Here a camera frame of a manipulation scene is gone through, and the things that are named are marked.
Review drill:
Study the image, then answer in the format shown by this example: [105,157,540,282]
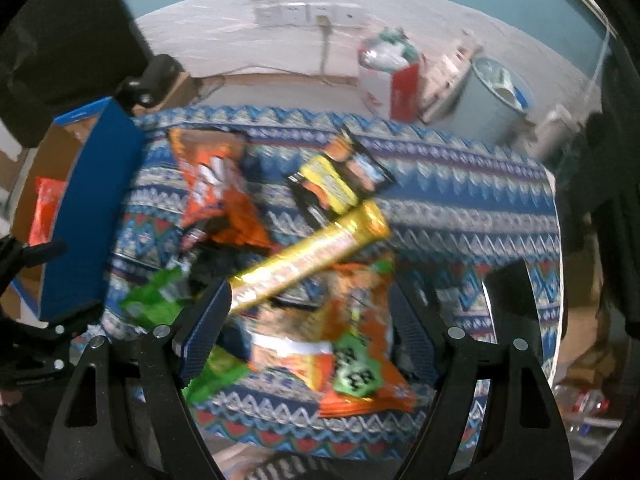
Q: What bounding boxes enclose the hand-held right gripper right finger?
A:
[392,263,574,480]

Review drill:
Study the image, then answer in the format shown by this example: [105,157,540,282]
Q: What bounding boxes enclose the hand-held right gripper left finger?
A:
[42,278,233,480]

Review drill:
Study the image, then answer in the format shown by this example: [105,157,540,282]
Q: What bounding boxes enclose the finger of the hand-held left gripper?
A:
[0,237,68,286]
[0,305,103,391]

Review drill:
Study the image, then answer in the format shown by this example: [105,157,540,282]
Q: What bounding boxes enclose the orange packet with green label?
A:
[249,260,419,419]

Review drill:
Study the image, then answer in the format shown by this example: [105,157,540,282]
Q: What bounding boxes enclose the blue cardboard box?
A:
[0,97,148,323]

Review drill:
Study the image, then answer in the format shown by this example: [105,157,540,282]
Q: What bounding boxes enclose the long gold snack packet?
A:
[229,200,392,314]

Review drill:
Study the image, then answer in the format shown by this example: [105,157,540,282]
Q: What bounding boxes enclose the orange chip bag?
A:
[167,127,274,252]

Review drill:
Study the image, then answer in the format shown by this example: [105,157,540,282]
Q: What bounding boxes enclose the red snack packet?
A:
[29,176,69,248]

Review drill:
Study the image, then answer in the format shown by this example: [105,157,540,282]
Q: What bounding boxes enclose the green snack packet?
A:
[120,265,251,404]

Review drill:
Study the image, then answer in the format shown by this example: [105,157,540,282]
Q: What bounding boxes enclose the blue patterned blanket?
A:
[102,105,564,480]

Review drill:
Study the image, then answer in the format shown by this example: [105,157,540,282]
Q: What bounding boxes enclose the black and yellow snack packet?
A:
[285,130,396,226]

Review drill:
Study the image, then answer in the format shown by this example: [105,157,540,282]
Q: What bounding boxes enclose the clear plastic bottle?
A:
[552,385,609,432]

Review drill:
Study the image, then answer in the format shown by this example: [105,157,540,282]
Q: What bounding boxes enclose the black device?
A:
[114,54,184,112]

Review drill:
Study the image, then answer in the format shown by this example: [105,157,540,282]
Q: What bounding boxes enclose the light blue bin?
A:
[450,54,536,147]

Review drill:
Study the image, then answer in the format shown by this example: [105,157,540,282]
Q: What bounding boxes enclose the white and red carton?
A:
[357,52,427,122]

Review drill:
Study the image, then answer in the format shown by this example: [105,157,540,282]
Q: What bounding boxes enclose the stack of white boxes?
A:
[419,30,485,123]

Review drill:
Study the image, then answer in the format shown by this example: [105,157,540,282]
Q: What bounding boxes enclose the white cup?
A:
[492,67,520,100]

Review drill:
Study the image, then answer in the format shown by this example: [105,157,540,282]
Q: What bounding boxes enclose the white plastic bags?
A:
[357,26,420,70]

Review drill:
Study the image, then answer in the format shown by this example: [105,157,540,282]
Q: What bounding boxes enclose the grey plug with cable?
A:
[220,15,362,88]

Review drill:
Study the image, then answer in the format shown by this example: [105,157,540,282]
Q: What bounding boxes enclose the white wall socket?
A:
[309,2,337,26]
[283,3,310,26]
[336,3,366,27]
[256,4,284,27]

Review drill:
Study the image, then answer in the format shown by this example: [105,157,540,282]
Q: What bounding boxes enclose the thin white hanging cable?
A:
[593,27,612,83]

